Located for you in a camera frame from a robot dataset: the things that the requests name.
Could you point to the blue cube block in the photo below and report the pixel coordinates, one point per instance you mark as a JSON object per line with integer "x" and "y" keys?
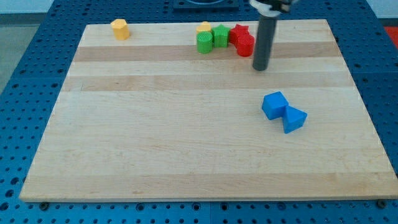
{"x": 274, "y": 105}

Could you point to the blue triangle block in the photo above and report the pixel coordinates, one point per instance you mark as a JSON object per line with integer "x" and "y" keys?
{"x": 293, "y": 119}

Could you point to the red star block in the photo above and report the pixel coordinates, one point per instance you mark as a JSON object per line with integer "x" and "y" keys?
{"x": 236, "y": 32}

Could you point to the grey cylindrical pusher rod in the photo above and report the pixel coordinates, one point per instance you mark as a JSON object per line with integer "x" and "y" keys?
{"x": 264, "y": 40}

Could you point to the wooden board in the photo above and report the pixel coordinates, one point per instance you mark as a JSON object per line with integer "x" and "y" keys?
{"x": 150, "y": 119}

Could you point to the yellow pentagon block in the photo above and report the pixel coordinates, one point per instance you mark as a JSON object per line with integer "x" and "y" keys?
{"x": 203, "y": 27}

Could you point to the red cylinder block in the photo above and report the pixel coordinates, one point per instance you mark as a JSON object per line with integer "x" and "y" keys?
{"x": 245, "y": 45}

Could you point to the yellow hexagon block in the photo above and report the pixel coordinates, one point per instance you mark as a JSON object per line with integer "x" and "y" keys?
{"x": 120, "y": 29}

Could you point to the green cylinder block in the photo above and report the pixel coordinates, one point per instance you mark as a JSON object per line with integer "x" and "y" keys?
{"x": 204, "y": 42}

